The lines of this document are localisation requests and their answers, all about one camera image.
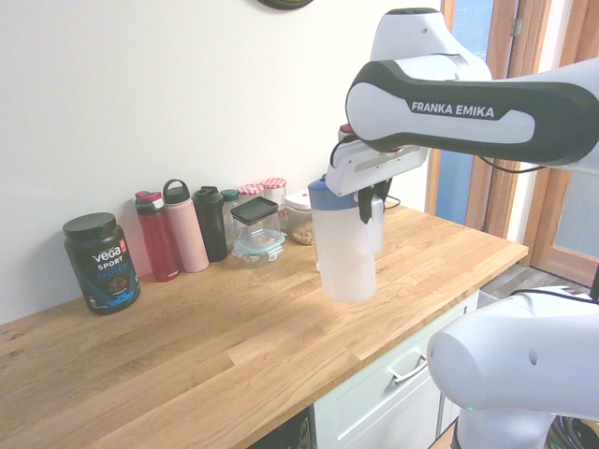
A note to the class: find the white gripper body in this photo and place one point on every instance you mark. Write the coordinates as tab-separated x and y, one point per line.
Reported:
374	169

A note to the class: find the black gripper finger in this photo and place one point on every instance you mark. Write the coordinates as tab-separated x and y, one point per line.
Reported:
384	189
365	208

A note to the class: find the translucent pitcher with blue lid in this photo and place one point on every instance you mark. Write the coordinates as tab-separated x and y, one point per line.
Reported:
346	262

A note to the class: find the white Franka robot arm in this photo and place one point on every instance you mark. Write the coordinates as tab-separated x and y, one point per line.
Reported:
468	135

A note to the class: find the pink water bottle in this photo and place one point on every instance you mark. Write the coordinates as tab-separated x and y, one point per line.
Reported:
187	234

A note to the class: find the red water bottle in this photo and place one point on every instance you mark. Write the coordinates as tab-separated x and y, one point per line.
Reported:
159	243

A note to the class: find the cereal container white lid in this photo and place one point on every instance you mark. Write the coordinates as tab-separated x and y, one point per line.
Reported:
299	224

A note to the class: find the glass jar red checked lid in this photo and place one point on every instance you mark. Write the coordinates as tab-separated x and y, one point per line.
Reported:
250	189
273	183

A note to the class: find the square container black lid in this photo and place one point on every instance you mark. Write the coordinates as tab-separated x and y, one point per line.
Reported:
255	210

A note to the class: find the glass container teal lid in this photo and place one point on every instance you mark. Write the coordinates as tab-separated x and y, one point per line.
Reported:
257	250

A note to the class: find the glass jar green lid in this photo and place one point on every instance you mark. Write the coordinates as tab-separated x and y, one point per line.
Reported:
230	201

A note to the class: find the black shaker bottle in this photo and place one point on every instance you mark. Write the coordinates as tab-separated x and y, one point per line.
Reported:
210	229

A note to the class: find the wooden glazed door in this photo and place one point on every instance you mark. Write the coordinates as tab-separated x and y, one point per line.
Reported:
503	47

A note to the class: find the metal door hinge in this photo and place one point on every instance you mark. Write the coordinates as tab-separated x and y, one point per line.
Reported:
518	27

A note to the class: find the black dishwasher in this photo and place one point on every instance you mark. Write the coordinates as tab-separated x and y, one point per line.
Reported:
290	432

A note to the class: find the black Vega protein tub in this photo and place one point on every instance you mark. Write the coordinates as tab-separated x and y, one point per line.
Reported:
100	262

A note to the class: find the dark round wall object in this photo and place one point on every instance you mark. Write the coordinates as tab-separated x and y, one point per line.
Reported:
285	4

